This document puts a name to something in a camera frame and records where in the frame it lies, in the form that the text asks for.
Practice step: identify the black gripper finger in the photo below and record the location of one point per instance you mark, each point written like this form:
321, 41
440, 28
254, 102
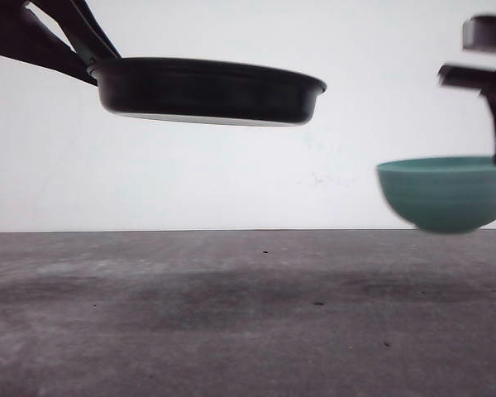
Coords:
81, 28
25, 38

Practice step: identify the black pan with mint handle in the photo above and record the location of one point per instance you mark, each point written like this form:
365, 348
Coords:
206, 91

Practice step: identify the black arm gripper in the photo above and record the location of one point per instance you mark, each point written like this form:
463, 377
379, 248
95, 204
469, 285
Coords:
478, 34

